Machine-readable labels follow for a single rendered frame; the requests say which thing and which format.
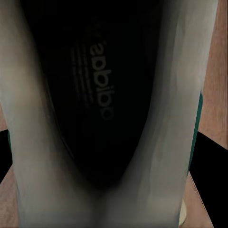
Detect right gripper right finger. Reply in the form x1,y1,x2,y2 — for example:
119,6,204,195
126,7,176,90
189,132,228,228

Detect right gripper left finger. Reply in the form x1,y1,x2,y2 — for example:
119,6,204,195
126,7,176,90
0,129,13,183

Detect gym shoe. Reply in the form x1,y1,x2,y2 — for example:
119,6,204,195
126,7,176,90
0,0,218,228
179,200,187,226

